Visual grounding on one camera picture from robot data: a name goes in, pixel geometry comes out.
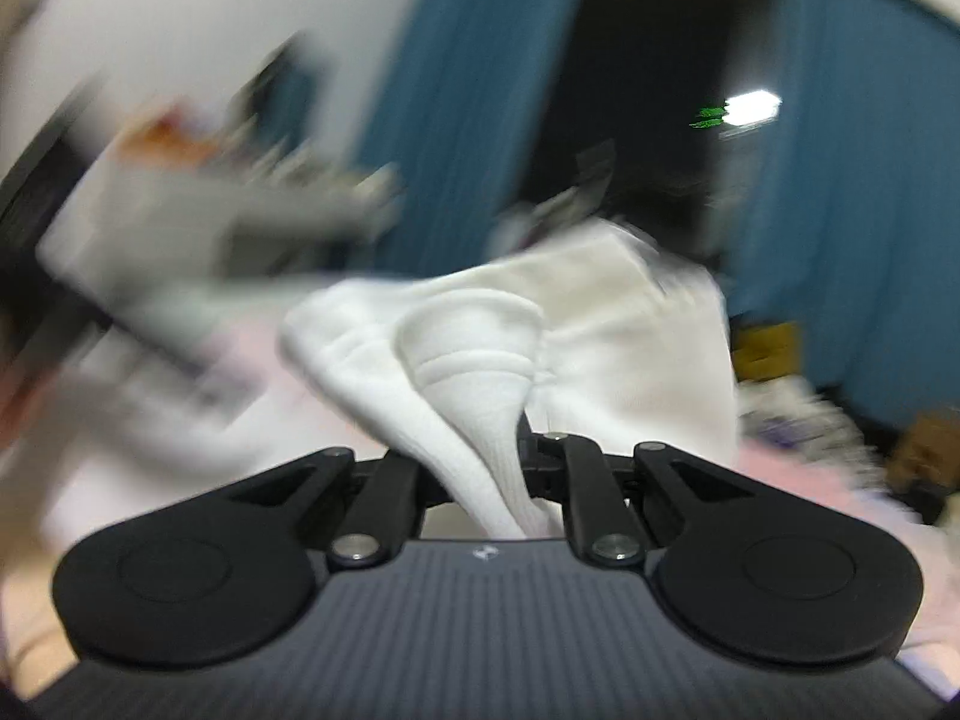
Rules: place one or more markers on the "brown paper bag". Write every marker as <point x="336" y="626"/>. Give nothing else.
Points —
<point x="926" y="442"/>

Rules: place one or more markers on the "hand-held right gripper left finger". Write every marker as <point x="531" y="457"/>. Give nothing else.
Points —
<point x="390" y="495"/>

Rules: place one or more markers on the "cream white pants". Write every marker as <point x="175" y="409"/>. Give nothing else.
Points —
<point x="600" y="330"/>

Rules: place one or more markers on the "pastel pink bed sheet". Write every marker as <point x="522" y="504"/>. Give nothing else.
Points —
<point x="810" y="487"/>

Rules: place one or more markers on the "dark window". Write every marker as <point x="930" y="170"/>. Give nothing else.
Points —
<point x="637" y="52"/>

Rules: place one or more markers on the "mustard yellow garment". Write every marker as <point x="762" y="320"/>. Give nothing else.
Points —
<point x="765" y="349"/>

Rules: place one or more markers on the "white dressing table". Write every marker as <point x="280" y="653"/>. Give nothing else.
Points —
<point x="150" y="240"/>

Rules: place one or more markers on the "blue curtain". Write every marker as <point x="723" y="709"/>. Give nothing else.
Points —
<point x="465" y="90"/>
<point x="862" y="165"/>

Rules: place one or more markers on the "orange tray box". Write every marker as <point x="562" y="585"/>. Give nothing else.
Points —
<point x="165" y="135"/>

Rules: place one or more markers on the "white garment purple patch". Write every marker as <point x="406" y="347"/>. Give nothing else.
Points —
<point x="795" y="420"/>

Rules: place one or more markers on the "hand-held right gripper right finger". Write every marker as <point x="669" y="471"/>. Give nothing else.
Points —
<point x="585" y="495"/>

